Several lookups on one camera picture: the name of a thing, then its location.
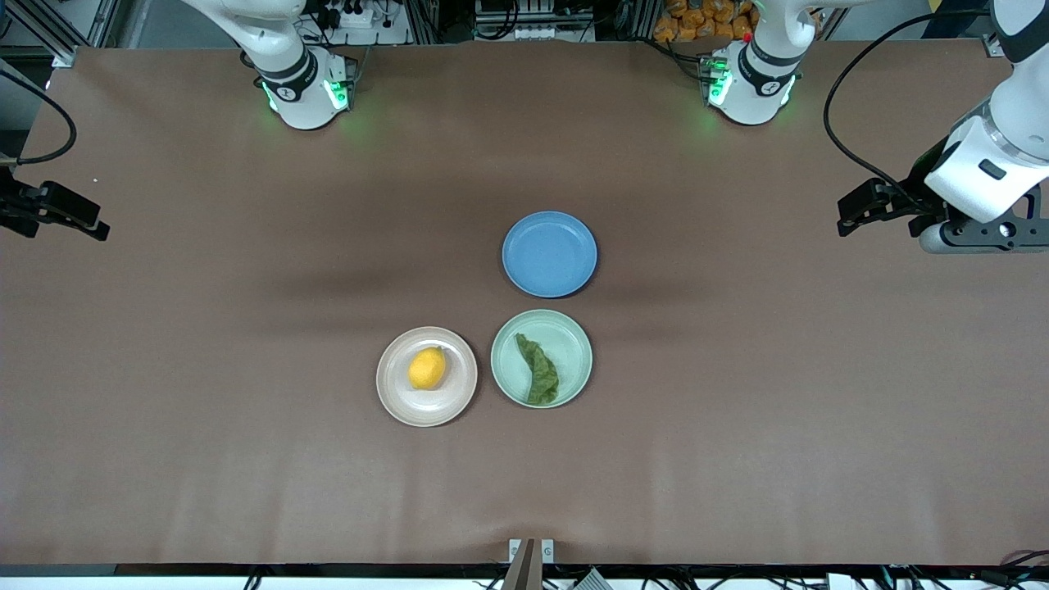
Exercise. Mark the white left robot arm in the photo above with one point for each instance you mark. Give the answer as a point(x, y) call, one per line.
point(750, 86)

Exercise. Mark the blue plate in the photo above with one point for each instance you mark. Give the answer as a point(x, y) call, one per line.
point(549, 254)

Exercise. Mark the brown table cover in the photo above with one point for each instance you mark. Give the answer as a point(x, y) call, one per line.
point(246, 287)

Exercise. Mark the white power strip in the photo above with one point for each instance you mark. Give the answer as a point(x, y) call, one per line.
point(356, 16)

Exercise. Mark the bag of orange fruit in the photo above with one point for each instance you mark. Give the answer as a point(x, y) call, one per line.
point(697, 20)

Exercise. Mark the beige pink plate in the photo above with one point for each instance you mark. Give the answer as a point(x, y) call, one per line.
point(397, 393)

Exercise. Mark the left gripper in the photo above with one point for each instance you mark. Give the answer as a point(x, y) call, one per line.
point(916, 203)

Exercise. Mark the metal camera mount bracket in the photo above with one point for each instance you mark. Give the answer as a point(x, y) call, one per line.
point(531, 565)

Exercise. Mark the light green plate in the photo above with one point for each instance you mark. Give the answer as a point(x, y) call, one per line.
point(569, 344)

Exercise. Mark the aluminium frame profile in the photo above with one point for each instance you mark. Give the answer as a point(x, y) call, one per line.
point(74, 29)
point(993, 45)

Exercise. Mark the yellow lemon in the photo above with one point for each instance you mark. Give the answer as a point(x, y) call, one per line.
point(427, 369)

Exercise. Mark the black equipment box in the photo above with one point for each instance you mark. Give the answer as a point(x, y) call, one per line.
point(533, 12)

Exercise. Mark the green lettuce leaf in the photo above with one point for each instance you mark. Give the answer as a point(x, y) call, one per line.
point(541, 377)

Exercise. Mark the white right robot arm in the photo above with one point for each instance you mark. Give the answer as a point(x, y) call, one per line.
point(303, 98)

